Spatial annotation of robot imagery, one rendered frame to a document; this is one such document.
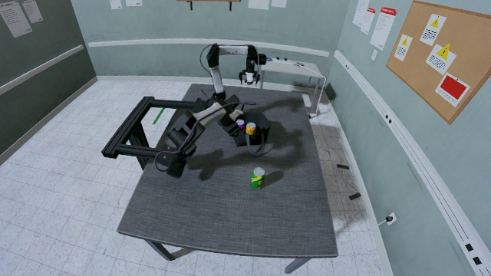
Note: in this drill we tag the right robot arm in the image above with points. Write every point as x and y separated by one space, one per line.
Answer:
178 135

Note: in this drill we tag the purple drink can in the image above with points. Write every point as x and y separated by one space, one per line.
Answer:
241 124

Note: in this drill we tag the black tote bag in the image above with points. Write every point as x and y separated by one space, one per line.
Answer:
261 122

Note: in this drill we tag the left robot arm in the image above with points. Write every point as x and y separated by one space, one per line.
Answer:
213 60

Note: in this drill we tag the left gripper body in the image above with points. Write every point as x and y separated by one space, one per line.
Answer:
249 71

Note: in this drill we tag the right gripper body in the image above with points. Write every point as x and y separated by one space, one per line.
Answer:
230 122

